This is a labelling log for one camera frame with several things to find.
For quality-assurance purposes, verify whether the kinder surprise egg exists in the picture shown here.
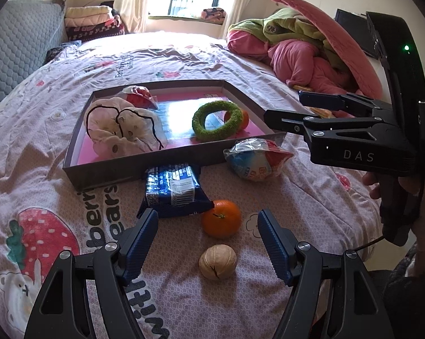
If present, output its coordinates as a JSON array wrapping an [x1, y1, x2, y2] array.
[[223, 138, 293, 181]]

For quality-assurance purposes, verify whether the brown walnut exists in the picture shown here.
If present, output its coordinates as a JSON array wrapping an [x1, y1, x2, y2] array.
[[199, 244, 238, 281]]

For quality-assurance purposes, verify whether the large orange tangerine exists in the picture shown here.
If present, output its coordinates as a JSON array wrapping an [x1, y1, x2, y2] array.
[[223, 109, 250, 132]]

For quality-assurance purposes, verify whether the green fuzzy scrunchie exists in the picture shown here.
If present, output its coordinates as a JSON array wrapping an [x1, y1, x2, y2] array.
[[192, 100, 241, 142]]

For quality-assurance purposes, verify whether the cream fabric scrunchie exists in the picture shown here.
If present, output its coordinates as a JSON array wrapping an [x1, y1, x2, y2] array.
[[84, 96, 168, 159]]

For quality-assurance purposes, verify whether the red snack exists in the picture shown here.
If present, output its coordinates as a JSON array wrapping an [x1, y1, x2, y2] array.
[[118, 85, 159, 109]]

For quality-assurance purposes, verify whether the person's right hand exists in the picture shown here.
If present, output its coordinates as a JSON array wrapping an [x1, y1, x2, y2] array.
[[363, 172, 425, 277]]

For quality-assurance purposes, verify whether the pink and green blanket pile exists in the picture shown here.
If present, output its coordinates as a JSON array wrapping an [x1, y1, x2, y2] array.
[[227, 0, 383, 99]]

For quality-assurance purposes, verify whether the black television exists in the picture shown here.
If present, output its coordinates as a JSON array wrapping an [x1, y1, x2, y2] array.
[[334, 8, 377, 58]]

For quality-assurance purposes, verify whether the small orange tangerine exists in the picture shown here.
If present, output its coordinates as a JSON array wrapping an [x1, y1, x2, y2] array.
[[201, 200, 242, 240]]

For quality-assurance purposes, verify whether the blue snack packet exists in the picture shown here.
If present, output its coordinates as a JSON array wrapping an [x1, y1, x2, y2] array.
[[137, 163, 215, 218]]

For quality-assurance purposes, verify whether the dark cardboard box tray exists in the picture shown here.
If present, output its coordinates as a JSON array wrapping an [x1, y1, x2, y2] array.
[[63, 80, 286, 191]]

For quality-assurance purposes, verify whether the floral cushion on sill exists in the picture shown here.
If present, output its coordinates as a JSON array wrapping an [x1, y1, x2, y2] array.
[[200, 7, 226, 24]]

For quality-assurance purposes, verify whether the grey quilted headboard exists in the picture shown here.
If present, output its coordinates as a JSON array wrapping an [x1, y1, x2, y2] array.
[[0, 0, 67, 102]]

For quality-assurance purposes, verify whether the folded blankets stack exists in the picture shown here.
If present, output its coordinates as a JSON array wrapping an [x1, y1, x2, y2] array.
[[65, 5, 127, 42]]

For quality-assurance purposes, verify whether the black cable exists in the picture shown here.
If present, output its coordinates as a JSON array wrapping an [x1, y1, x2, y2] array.
[[355, 234, 386, 252]]

